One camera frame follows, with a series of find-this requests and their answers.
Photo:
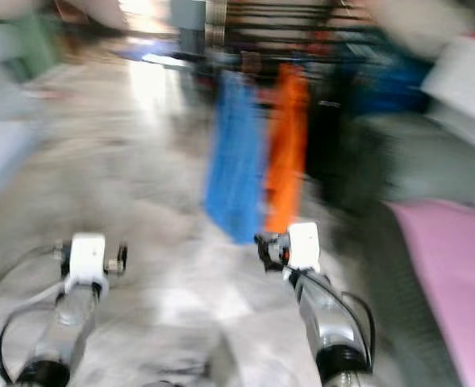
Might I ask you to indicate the black metal drying rack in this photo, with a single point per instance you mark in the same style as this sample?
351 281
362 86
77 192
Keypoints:
285 32

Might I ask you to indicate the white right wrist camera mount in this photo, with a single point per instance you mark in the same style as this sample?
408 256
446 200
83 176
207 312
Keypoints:
304 244

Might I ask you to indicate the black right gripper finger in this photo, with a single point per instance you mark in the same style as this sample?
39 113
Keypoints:
263 244

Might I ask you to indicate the black hanging garment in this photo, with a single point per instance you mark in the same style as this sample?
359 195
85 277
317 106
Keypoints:
346 145

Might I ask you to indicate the beige pillow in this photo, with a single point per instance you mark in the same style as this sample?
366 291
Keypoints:
422 24

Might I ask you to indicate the grey green sofa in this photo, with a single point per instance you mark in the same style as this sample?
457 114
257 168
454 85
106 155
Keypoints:
431 161

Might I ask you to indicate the blue storage box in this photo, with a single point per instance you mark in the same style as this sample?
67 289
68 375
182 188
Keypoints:
390 85

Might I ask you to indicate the orange shirt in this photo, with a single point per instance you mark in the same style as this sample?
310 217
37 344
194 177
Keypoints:
287 145

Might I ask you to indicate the green panel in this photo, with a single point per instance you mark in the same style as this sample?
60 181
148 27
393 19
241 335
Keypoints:
35 48

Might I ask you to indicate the white plastic storage box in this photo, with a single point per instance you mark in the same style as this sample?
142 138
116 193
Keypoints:
463 85

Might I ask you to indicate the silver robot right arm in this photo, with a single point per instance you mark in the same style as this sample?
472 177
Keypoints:
330 318

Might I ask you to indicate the blue floor mat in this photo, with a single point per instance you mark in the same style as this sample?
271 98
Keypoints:
144 52

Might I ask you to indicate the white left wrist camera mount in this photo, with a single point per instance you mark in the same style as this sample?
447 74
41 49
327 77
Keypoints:
88 258

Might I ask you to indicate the blue shirt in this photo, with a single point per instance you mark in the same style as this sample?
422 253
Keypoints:
235 161

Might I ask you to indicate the pink cloth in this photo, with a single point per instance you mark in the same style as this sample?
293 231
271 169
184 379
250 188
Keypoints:
451 274

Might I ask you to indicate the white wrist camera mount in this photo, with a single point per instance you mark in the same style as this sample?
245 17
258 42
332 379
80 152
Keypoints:
304 244
88 258

